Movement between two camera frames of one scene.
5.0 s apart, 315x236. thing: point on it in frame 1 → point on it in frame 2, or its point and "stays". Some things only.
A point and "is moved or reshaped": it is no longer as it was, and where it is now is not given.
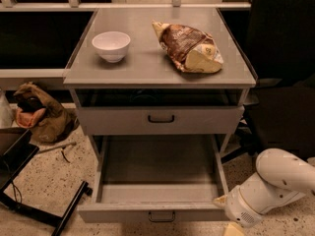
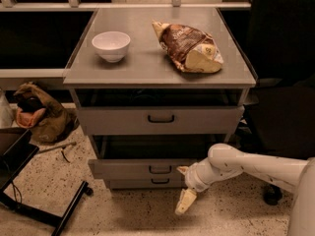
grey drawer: x=157 y=178 is moved or reshaped
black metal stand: x=18 y=147 stays
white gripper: x=240 y=206 → x=192 y=179
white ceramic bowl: x=112 y=45 stays
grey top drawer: x=161 y=120 stays
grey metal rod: x=59 y=147 stays
